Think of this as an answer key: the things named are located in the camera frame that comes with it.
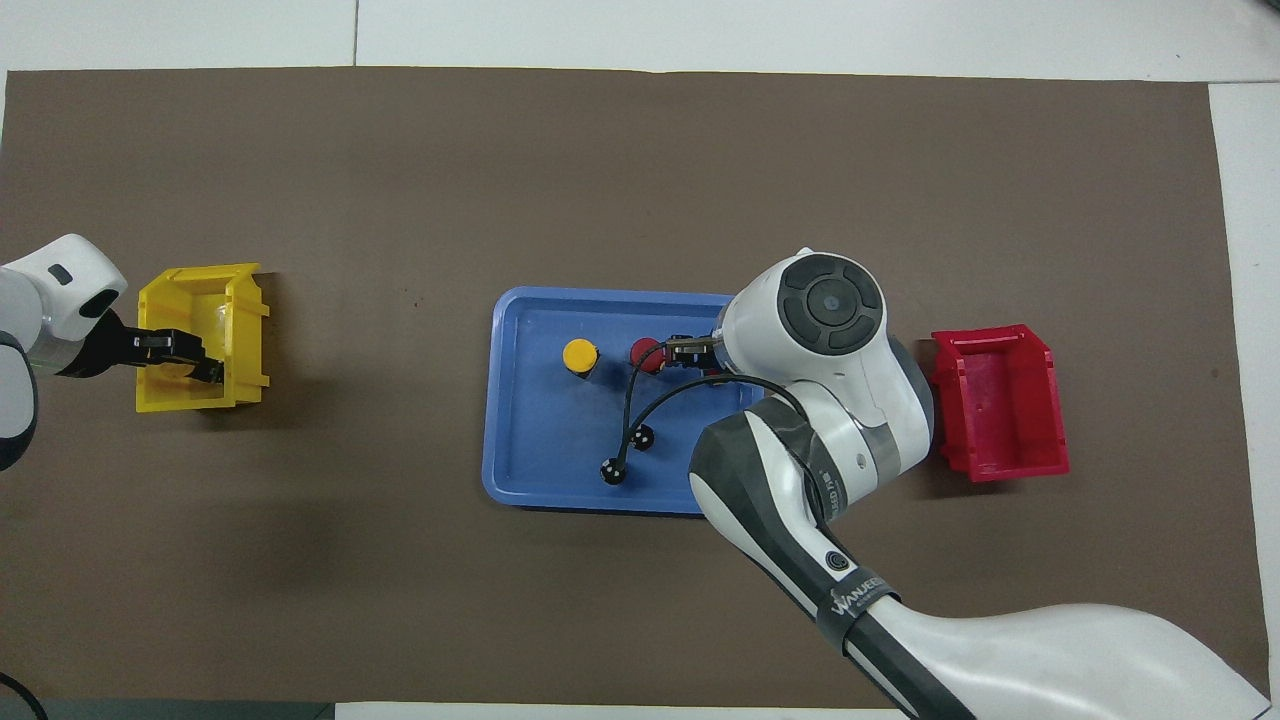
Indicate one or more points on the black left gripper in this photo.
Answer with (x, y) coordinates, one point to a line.
(135, 348)

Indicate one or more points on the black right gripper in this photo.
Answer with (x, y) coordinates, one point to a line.
(708, 351)

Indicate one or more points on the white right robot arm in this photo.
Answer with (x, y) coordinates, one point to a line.
(830, 320)

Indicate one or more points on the blue plastic tray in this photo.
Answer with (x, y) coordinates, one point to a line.
(540, 440)

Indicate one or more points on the yellow plastic bin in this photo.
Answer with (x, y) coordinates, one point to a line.
(240, 330)

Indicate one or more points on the small black round component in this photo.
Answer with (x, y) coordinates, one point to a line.
(643, 437)
(611, 473)

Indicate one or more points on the red plastic bin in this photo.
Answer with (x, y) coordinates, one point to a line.
(1000, 400)

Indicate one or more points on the brown table mat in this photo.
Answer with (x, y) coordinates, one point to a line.
(400, 600)

